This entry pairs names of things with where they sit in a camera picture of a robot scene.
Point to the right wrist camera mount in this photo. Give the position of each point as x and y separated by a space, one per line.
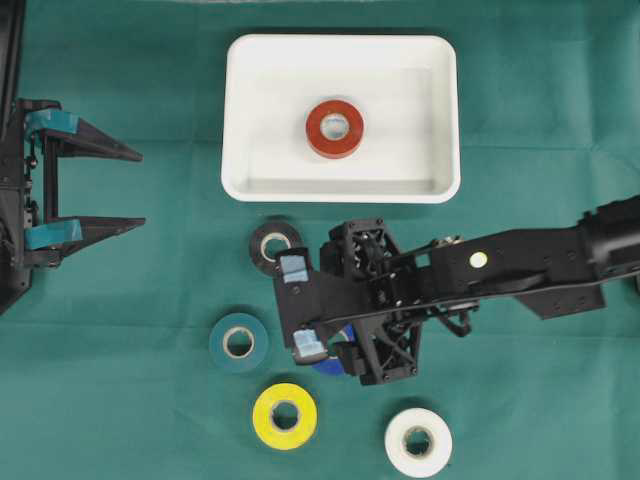
314 305

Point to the black tape roll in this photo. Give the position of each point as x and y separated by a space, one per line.
274 229

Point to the white tape roll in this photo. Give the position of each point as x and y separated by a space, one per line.
418 443

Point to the white plastic tray case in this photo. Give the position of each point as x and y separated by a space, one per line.
404 86

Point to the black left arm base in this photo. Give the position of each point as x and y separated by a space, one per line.
15 277

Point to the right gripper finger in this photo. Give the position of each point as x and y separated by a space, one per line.
354 356
332 258

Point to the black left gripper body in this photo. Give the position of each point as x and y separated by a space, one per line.
24 242

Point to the green table cloth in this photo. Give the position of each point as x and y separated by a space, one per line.
105 365

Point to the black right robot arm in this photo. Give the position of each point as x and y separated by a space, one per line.
553 272

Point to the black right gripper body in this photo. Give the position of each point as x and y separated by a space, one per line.
402 291

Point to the red tape roll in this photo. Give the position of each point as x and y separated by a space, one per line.
334 129

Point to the teal tape roll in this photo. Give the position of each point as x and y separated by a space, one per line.
238 343

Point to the yellow tape roll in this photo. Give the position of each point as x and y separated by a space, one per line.
284 416

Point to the blue tape roll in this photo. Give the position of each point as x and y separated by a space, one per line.
332 365

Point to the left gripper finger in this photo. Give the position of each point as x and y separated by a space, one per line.
74 137
78 232

